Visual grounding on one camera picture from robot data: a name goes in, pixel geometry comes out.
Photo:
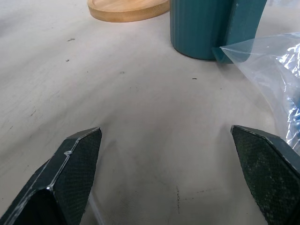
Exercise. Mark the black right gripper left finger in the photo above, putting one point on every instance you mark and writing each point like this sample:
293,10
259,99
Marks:
68,173

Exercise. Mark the teal ribbed mug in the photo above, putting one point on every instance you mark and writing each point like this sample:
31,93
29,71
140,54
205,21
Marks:
197,25

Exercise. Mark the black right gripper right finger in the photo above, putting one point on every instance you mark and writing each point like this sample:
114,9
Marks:
269,173

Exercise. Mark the clear plastic zip bag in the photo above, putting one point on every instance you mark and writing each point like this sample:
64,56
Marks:
269,77

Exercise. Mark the round wooden board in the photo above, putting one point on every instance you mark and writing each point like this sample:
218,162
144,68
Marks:
126,10

